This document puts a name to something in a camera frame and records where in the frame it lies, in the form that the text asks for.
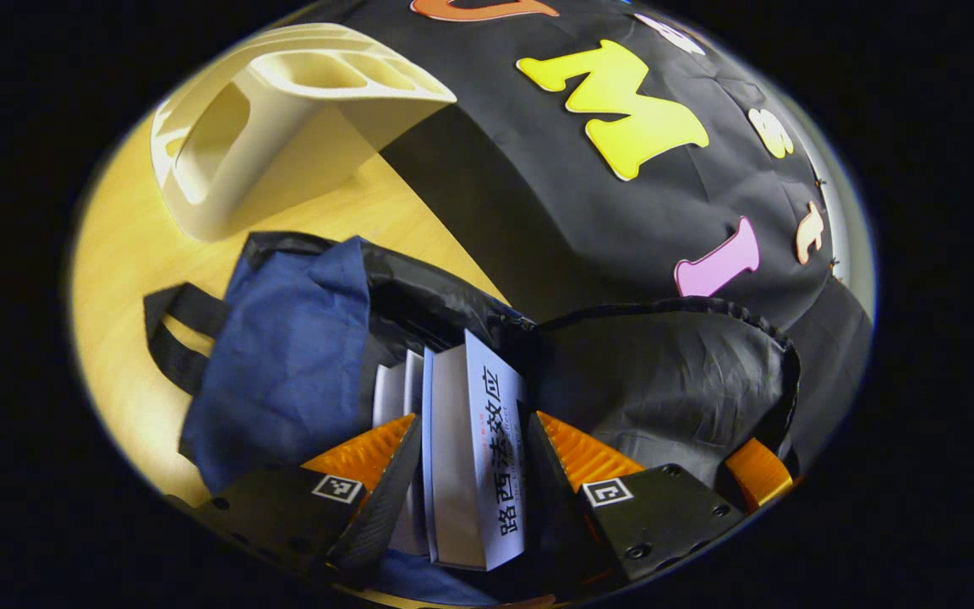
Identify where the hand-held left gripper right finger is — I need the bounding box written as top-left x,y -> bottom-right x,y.
521,404 -> 747,584

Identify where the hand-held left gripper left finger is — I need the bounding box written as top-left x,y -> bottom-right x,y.
191,413 -> 424,584

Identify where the blue-grey book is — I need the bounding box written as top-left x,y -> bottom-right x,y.
419,330 -> 530,572

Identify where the light grey book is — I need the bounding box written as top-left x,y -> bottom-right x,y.
369,348 -> 430,559

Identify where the blue schoolbag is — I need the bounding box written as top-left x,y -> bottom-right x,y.
142,230 -> 802,606

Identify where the cream plastic bookshelf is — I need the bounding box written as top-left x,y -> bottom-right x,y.
149,23 -> 458,244

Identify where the black backdrop cloth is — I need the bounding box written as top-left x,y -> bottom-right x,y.
343,0 -> 877,475

